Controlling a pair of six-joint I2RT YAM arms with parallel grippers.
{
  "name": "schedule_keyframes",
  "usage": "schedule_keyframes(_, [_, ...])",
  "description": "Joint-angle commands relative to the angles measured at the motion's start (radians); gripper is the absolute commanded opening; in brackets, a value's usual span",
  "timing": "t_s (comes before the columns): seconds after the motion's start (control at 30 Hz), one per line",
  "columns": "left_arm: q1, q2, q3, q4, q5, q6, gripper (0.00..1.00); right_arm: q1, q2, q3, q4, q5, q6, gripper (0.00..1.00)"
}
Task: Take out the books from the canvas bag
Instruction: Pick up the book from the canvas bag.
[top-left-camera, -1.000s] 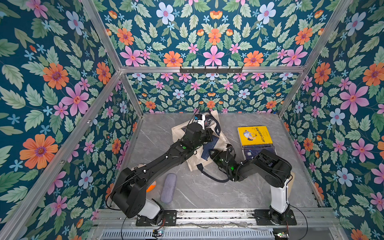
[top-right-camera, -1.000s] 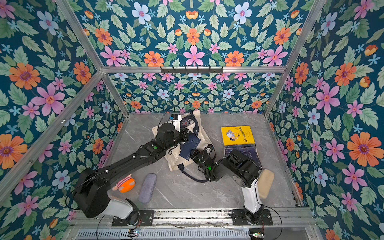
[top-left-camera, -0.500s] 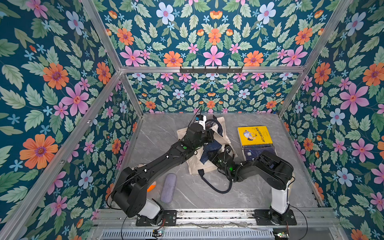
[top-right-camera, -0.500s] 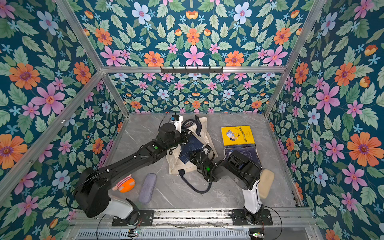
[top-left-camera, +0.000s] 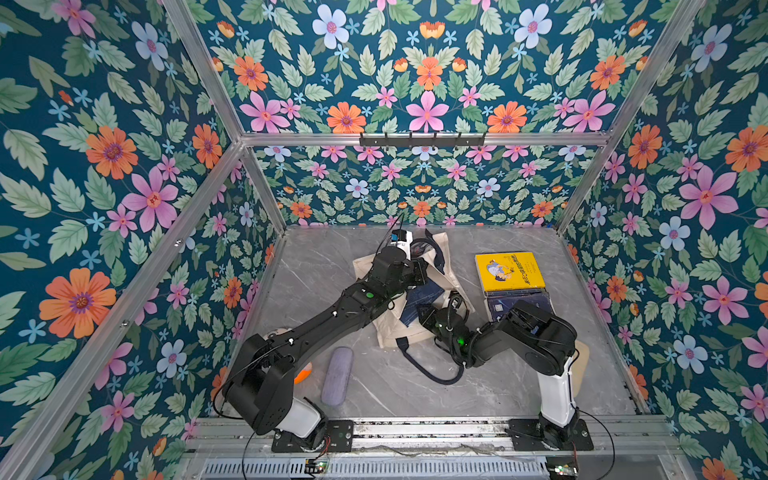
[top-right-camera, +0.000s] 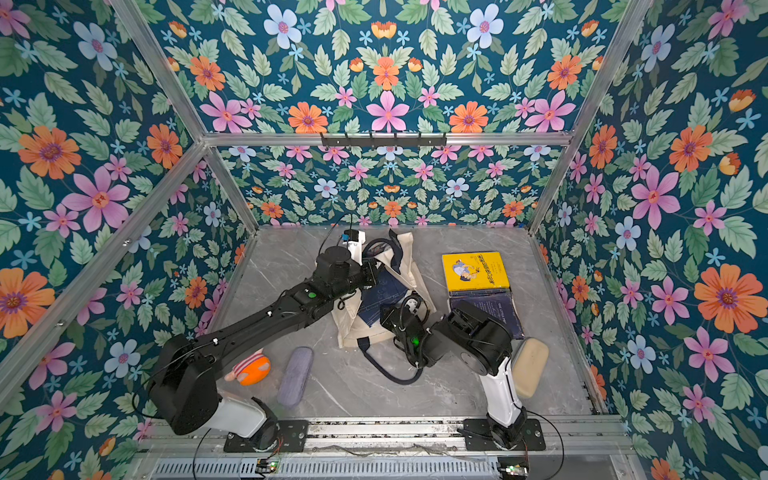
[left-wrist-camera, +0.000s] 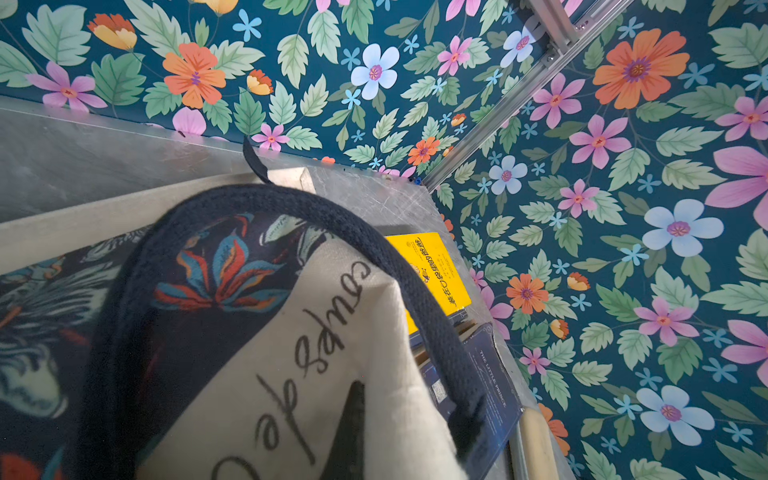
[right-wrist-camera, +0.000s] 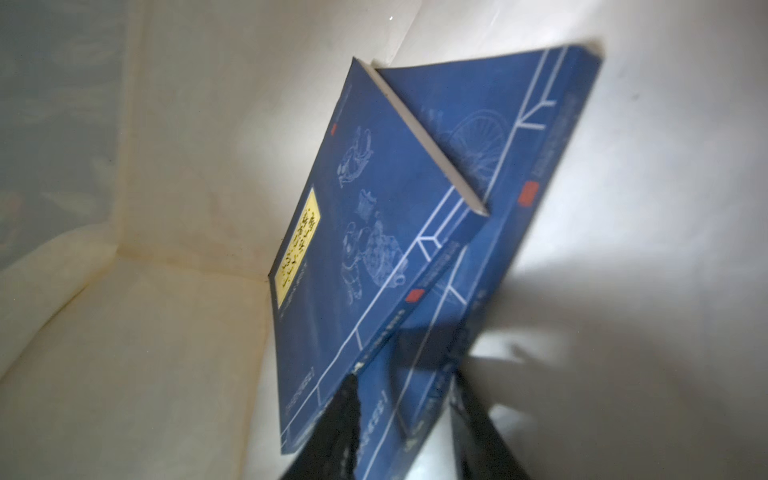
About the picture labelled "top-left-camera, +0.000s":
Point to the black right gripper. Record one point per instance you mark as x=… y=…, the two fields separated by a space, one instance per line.
x=435 y=315

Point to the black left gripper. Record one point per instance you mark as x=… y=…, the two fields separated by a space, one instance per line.
x=417 y=272

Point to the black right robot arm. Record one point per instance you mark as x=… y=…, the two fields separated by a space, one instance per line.
x=544 y=341

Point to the yellow spine book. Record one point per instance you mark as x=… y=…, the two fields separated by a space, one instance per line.
x=509 y=271

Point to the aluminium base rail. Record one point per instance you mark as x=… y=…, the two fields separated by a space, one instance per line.
x=607 y=447

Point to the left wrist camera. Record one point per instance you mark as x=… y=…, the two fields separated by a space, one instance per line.
x=402 y=239

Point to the cream canvas tote bag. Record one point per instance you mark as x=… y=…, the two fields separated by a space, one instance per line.
x=384 y=312

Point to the purple pouch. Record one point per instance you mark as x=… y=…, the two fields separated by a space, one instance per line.
x=337 y=377

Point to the beige pouch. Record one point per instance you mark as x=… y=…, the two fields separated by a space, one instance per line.
x=579 y=366

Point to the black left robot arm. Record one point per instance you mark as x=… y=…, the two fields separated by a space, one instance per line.
x=260 y=385

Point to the plush doll toy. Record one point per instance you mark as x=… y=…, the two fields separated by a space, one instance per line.
x=303 y=374

